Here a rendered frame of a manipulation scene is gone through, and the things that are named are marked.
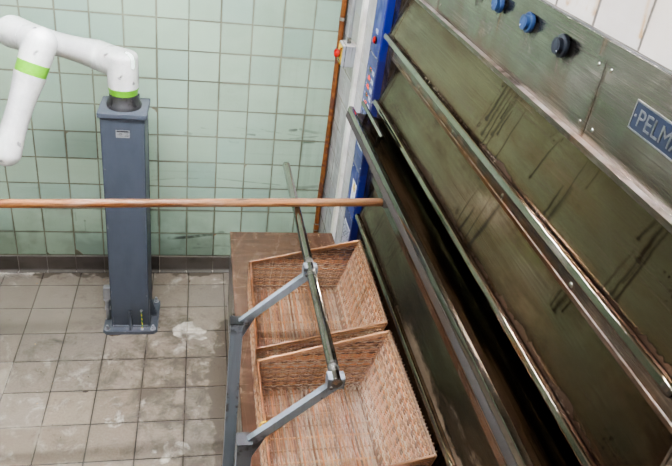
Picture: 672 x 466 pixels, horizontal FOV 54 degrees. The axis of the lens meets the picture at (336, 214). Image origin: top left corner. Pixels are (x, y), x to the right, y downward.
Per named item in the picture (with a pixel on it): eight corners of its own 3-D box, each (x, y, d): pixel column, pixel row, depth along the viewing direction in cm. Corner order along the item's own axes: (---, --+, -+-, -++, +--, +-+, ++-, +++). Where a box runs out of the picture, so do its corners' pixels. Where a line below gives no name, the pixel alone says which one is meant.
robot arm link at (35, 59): (47, 27, 253) (19, 17, 242) (68, 36, 247) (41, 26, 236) (33, 73, 255) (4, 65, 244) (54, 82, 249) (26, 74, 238)
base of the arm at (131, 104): (112, 89, 305) (111, 76, 302) (145, 91, 308) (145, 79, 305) (104, 111, 283) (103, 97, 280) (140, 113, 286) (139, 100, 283)
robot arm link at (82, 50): (101, 39, 296) (-9, 6, 248) (127, 49, 289) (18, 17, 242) (94, 67, 298) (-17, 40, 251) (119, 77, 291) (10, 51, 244)
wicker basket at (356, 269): (353, 288, 300) (362, 237, 286) (379, 379, 252) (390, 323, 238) (245, 288, 290) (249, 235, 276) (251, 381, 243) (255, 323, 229)
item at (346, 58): (351, 61, 317) (354, 40, 312) (355, 68, 309) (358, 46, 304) (336, 60, 316) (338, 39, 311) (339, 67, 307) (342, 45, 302)
